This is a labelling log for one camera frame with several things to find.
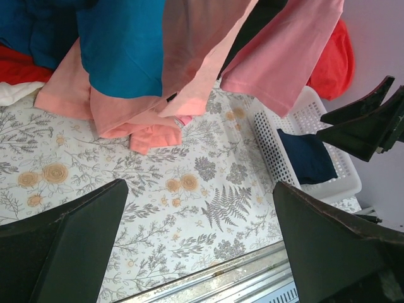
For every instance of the aluminium frame rail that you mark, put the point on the aluminium frame rail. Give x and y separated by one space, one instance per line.
246 278

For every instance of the black hanging t-shirt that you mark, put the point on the black hanging t-shirt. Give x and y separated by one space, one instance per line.
263 12

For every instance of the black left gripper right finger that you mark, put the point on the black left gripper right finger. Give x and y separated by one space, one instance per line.
336 256

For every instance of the blue hanging t-shirt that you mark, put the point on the blue hanging t-shirt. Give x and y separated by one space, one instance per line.
121 42

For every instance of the navy blue folded garment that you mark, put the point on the navy blue folded garment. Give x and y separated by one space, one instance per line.
309 157

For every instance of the white hanging t-shirt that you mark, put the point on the white hanging t-shirt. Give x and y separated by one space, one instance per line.
10 94

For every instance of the salmon pink t-shirt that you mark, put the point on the salmon pink t-shirt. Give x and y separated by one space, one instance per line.
197 36

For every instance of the orange-red t-shirt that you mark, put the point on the orange-red t-shirt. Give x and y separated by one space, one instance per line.
335 69

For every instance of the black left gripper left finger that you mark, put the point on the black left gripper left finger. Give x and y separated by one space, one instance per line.
61 254

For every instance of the white perforated plastic basket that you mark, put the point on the white perforated plastic basket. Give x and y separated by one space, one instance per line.
304 118

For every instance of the grey slotted cable duct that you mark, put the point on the grey slotted cable duct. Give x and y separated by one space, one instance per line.
286 294

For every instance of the pink hanging t-shirt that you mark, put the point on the pink hanging t-shirt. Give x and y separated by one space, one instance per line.
276 64

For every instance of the red hanging t-shirt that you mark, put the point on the red hanging t-shirt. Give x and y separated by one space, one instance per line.
19 68

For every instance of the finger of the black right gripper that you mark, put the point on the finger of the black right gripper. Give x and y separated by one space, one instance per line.
360 107
375 132

